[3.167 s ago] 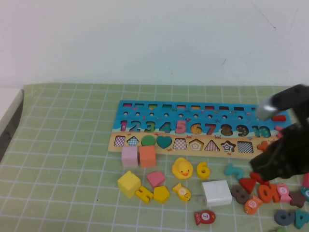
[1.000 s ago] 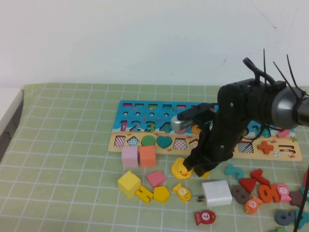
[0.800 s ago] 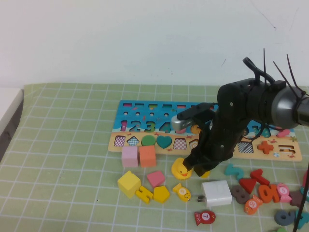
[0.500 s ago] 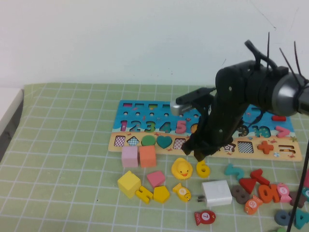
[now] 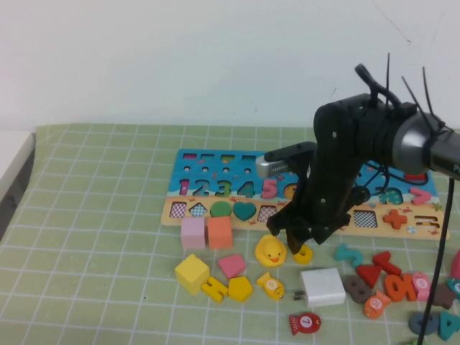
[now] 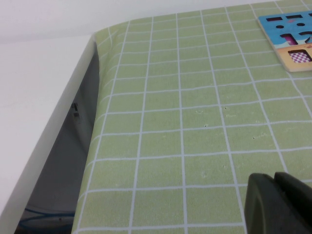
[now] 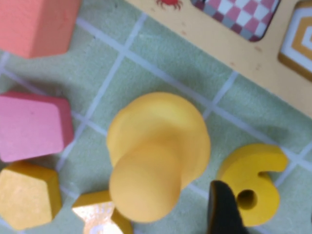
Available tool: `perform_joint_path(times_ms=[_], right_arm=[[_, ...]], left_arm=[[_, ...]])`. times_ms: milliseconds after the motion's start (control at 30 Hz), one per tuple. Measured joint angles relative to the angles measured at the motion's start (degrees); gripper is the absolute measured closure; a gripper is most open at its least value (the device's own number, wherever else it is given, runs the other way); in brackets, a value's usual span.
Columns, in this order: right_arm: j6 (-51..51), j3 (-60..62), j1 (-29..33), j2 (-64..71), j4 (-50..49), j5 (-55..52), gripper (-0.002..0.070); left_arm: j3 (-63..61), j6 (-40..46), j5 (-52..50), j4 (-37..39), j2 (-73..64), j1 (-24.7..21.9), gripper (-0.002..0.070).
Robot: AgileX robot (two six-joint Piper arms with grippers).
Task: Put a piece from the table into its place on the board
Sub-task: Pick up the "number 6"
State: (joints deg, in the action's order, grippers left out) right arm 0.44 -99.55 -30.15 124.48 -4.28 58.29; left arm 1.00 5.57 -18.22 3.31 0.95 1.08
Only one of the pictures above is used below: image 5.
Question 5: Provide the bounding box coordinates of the white power adapter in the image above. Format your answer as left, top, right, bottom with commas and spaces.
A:
293, 267, 346, 308

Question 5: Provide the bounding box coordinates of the yellow rubber duck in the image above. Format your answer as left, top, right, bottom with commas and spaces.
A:
254, 234, 288, 268

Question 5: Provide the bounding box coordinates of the teal heart piece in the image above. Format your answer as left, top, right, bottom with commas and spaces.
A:
232, 201, 257, 222

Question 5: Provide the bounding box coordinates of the orange number ten piece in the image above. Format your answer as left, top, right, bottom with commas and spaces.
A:
382, 272, 418, 303

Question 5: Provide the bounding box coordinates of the teal number two piece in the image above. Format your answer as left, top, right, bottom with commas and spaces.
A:
333, 242, 364, 269

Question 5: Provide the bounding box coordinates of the thin black hanging cable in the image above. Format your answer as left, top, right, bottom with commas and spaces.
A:
415, 178, 454, 345

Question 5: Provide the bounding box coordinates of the red number seven piece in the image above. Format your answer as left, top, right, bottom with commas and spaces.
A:
372, 250, 403, 277

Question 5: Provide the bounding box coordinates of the yellow pentagon piece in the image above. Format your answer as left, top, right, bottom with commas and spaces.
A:
227, 275, 254, 303

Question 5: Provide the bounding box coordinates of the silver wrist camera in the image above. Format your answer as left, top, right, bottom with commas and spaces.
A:
254, 142, 317, 178

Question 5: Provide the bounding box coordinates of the brown star piece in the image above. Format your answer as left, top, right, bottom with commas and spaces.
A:
429, 283, 456, 310

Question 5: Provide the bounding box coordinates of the green circle piece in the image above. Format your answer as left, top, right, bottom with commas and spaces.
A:
210, 201, 233, 219

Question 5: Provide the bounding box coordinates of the yellow number six piece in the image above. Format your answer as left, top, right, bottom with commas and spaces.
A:
293, 245, 313, 266

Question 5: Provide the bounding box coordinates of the teal number four piece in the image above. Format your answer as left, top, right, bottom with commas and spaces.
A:
436, 309, 460, 341

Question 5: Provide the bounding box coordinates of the green checkered tablecloth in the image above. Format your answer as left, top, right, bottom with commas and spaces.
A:
0, 124, 460, 345

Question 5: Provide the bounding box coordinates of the white side table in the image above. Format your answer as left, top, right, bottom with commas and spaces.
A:
0, 129, 36, 183

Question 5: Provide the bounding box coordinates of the pink greater-than sign piece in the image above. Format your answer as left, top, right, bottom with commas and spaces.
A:
409, 186, 431, 206

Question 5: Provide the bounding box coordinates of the thick black cable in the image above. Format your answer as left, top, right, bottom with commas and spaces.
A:
354, 63, 402, 109

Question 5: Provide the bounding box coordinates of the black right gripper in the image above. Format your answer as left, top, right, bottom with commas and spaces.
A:
266, 168, 360, 257

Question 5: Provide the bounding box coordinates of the blue wooden puzzle board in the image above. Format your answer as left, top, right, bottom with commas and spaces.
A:
160, 148, 451, 242

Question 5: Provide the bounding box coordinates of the orange fish number ten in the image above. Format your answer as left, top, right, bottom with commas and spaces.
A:
363, 289, 392, 319

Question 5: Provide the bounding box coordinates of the red fish number seven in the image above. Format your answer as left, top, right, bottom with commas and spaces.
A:
288, 311, 321, 336

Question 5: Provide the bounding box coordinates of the red triangle piece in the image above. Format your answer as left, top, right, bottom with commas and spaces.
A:
355, 264, 382, 290

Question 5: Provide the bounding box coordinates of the orange plus sign piece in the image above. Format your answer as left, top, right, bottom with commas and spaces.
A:
382, 209, 408, 230

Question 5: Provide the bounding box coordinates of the gray number nine piece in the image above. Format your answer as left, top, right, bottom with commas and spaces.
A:
408, 310, 440, 338

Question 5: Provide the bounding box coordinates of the pink number five piece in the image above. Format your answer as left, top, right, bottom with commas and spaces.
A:
261, 178, 278, 201

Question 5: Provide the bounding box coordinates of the orange wooden cube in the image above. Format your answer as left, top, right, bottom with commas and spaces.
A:
206, 216, 234, 250

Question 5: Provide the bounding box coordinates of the yellow wooden fish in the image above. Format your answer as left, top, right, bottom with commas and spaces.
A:
256, 272, 285, 302

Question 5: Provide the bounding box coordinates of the pink trapezoid piece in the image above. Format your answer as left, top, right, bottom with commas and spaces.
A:
218, 253, 247, 280

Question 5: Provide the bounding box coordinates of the teal wooden fish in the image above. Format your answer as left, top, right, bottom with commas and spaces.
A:
445, 276, 460, 301

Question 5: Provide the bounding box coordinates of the brown number eight piece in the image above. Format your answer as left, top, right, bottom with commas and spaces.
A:
343, 275, 373, 305

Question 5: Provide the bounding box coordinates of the pink wooden cube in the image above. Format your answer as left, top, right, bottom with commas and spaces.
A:
180, 217, 207, 249

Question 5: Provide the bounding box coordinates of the pink fish number five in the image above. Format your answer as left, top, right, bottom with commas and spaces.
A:
411, 271, 435, 302

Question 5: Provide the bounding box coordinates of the yellow letter H piece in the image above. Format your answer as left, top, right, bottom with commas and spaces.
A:
201, 275, 229, 304

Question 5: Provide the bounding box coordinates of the yellow wooden cube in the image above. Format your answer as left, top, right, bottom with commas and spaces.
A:
174, 253, 211, 296

